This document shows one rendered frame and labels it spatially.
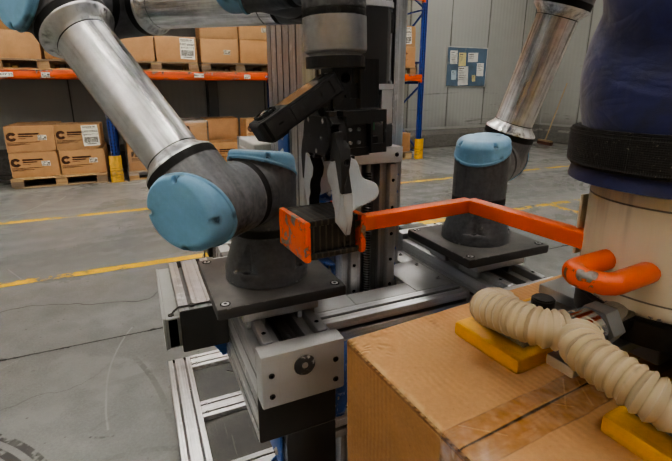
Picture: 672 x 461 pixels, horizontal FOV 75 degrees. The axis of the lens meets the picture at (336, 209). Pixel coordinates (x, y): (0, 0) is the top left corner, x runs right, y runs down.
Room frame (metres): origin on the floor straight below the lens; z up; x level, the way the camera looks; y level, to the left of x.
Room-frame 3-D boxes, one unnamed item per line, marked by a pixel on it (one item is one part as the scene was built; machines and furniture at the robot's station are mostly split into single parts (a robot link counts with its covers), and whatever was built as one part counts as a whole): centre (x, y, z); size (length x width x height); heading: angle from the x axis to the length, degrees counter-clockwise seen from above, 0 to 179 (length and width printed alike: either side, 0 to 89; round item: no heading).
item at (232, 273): (0.76, 0.13, 1.09); 0.15 x 0.15 x 0.10
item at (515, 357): (0.54, -0.32, 1.09); 0.34 x 0.10 x 0.05; 118
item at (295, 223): (0.54, 0.02, 1.19); 0.09 x 0.08 x 0.05; 28
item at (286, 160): (0.75, 0.13, 1.20); 0.13 x 0.12 x 0.14; 155
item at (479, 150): (0.97, -0.33, 1.20); 0.13 x 0.12 x 0.14; 145
